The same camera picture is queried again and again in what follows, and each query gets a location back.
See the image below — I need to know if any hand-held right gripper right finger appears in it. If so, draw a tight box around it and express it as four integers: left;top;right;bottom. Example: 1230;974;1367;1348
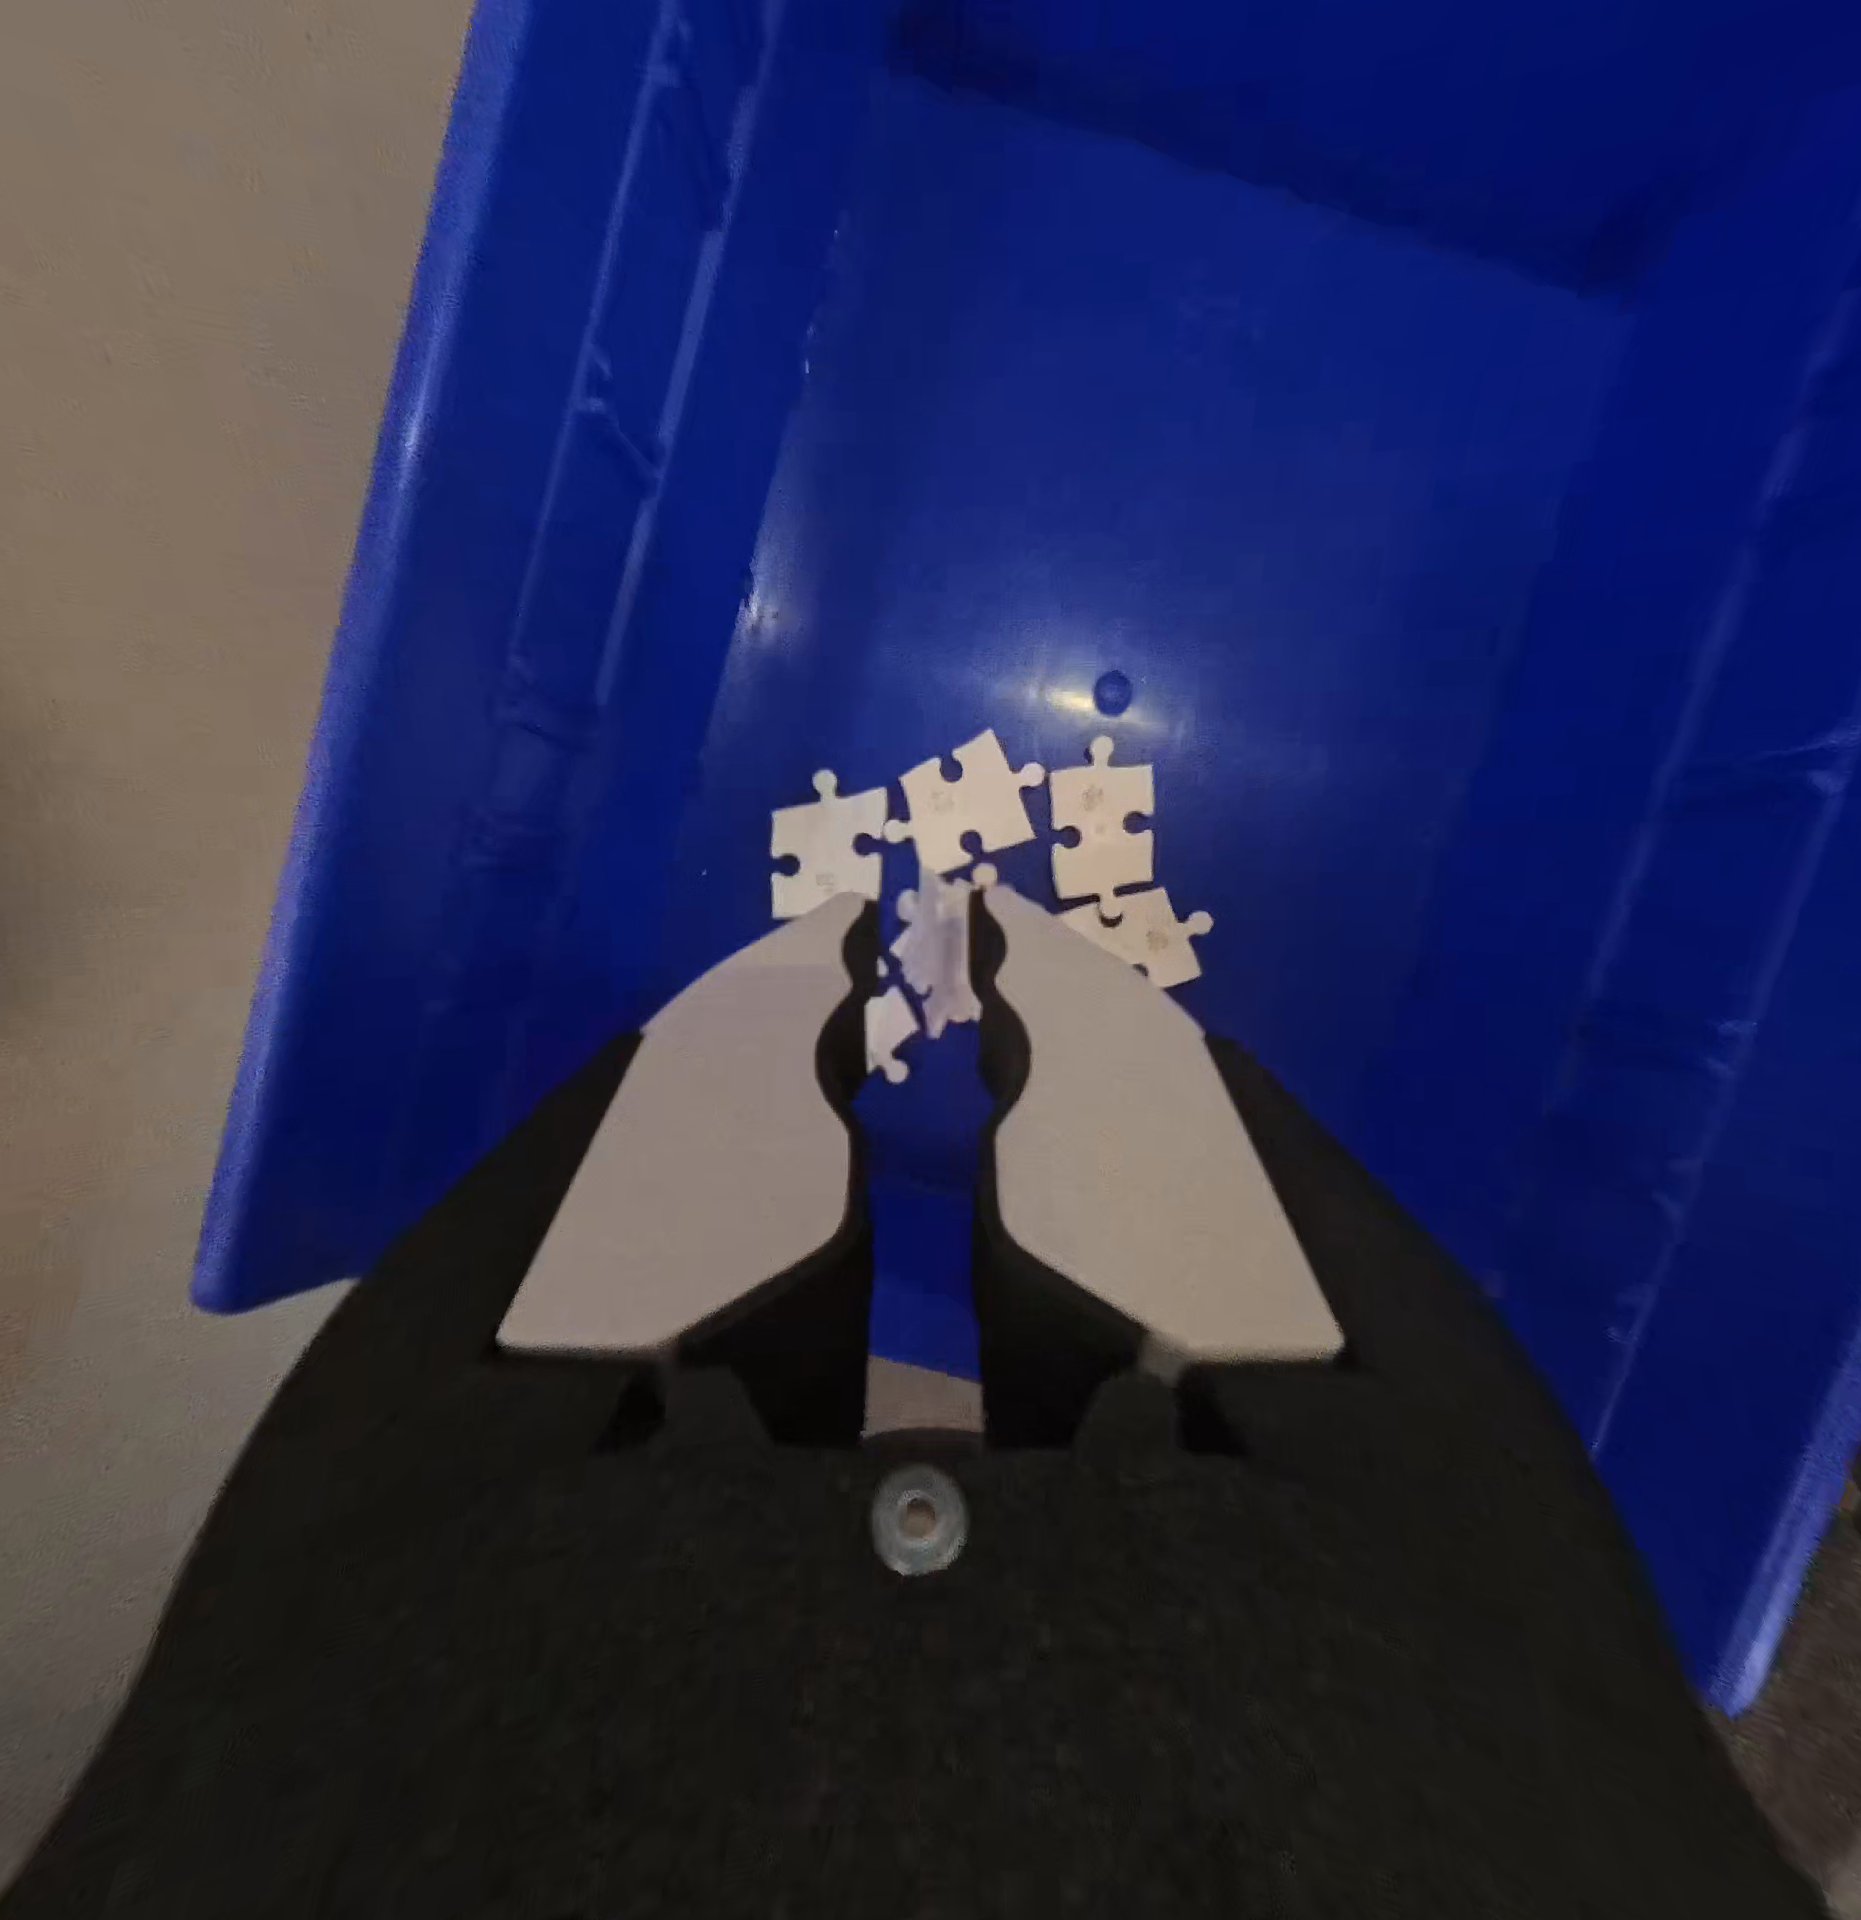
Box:
971;885;1347;1452

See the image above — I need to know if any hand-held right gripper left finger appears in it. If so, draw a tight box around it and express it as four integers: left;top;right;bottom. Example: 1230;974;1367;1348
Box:
496;898;887;1448

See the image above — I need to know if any pile of puzzle pieces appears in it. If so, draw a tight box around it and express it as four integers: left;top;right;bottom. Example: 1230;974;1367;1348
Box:
767;729;1217;1087

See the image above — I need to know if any blue plastic bin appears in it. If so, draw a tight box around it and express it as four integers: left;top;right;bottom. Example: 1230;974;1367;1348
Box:
193;0;1861;1718

